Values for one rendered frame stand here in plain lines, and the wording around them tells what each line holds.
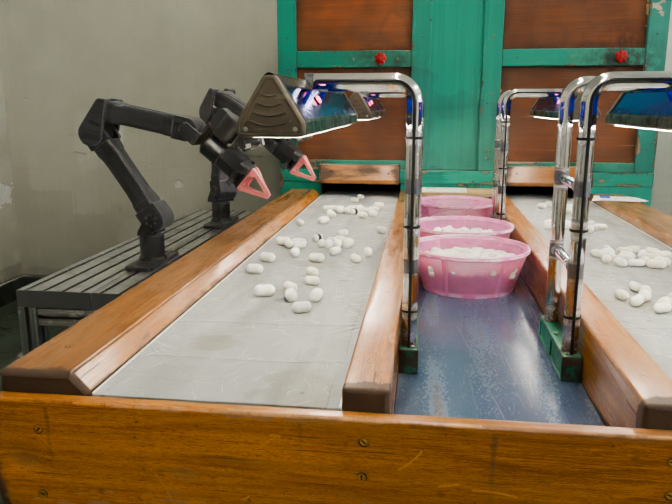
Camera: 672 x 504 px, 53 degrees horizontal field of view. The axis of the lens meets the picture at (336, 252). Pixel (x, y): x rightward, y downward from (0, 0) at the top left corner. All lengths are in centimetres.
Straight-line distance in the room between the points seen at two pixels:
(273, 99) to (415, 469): 44
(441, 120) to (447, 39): 28
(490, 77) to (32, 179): 262
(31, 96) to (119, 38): 60
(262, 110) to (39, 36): 330
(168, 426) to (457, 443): 33
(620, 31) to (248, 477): 214
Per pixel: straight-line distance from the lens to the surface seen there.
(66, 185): 400
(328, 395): 81
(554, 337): 113
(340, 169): 249
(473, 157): 253
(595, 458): 79
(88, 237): 399
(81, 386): 87
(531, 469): 79
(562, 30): 258
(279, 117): 78
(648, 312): 123
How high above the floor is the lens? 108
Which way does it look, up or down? 12 degrees down
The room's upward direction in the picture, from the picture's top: straight up
